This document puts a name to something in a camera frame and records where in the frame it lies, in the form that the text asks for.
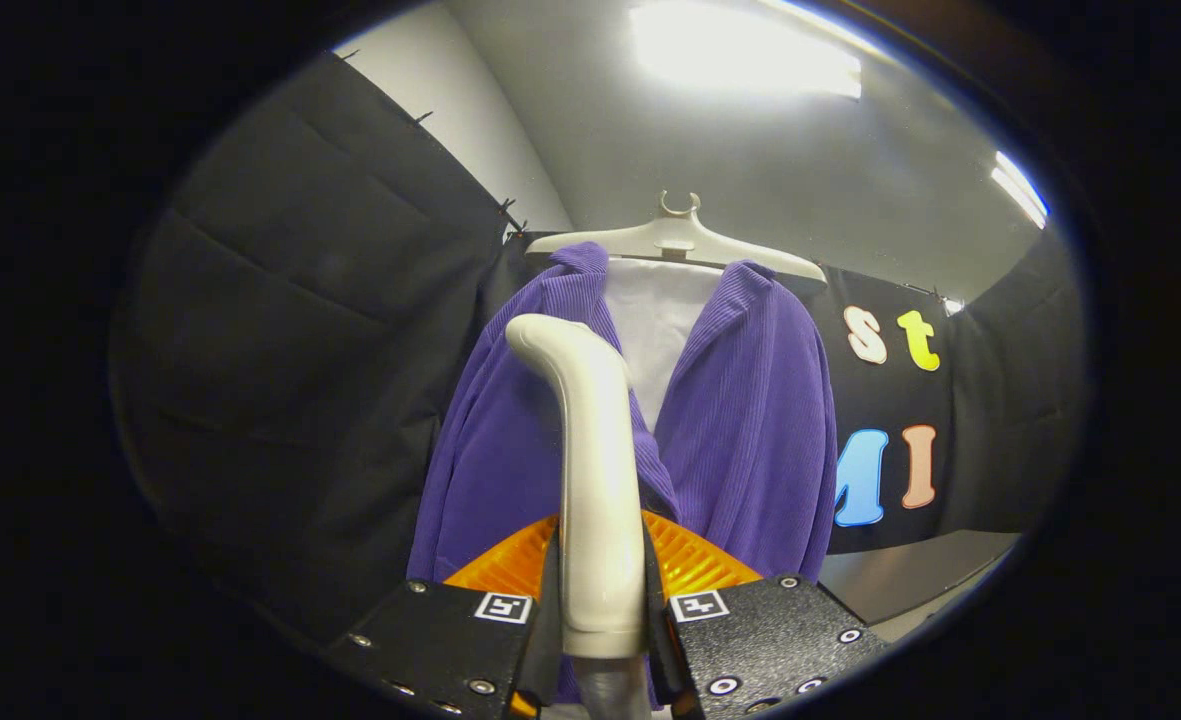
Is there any white garment steamer head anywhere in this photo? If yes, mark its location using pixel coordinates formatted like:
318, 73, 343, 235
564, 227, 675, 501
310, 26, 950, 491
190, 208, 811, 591
505, 313, 649, 661

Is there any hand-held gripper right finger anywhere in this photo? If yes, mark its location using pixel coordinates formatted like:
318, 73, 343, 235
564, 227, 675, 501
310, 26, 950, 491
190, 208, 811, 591
642, 510, 891, 720

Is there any grey cabinet with dark top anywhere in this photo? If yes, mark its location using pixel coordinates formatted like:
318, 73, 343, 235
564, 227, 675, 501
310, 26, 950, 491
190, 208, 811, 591
818, 529, 1023, 643

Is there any large ceiling light panel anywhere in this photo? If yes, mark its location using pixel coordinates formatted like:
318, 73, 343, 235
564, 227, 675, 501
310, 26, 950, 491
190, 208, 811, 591
628, 0, 864, 101

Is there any cream plastic clothes hanger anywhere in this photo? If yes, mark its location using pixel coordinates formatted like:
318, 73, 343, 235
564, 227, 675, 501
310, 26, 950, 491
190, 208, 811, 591
525, 190, 829, 287

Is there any purple corduroy jacket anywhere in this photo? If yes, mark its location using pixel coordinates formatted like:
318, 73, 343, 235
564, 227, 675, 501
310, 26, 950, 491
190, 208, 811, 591
407, 241, 839, 706

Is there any small double ceiling light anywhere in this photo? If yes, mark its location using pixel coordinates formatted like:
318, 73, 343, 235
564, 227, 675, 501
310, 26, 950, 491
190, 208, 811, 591
990, 150, 1050, 230

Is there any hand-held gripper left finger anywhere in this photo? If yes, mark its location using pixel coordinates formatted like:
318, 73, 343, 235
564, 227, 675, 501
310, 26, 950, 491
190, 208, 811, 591
325, 514, 564, 720

